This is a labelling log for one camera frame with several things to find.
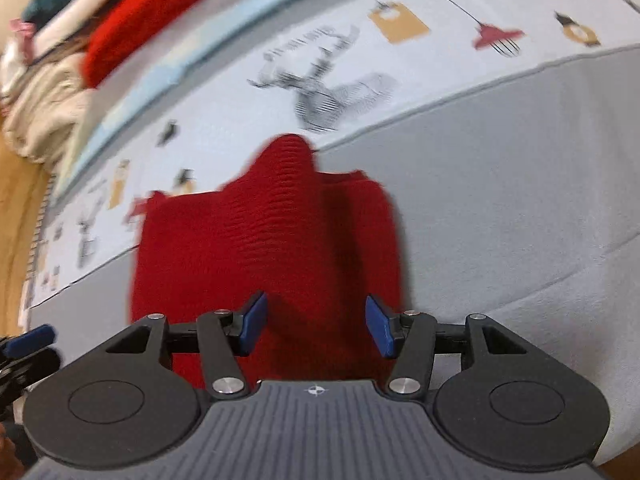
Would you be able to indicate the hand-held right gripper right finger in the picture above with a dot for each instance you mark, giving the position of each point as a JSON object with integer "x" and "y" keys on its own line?
{"x": 379, "y": 327}

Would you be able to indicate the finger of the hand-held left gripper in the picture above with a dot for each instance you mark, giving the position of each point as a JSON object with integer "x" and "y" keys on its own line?
{"x": 32, "y": 337}

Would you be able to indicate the cream cloth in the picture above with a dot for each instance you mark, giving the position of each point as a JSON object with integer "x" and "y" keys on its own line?
{"x": 45, "y": 105}

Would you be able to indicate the bright red fuzzy cloth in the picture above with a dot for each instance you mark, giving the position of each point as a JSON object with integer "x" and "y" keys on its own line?
{"x": 150, "y": 20}

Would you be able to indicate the white cloth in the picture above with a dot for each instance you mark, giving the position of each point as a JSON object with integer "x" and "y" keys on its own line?
{"x": 80, "y": 17}

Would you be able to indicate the teal cloth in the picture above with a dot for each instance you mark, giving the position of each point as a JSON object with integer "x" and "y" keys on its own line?
{"x": 55, "y": 2}

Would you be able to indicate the white printed bed sheet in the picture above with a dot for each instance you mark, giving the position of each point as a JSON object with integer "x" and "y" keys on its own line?
{"x": 225, "y": 110}

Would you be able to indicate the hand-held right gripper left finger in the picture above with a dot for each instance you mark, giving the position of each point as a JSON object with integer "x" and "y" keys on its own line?
{"x": 252, "y": 322}

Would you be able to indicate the red knit sweater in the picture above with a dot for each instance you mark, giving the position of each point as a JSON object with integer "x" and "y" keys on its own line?
{"x": 260, "y": 240}

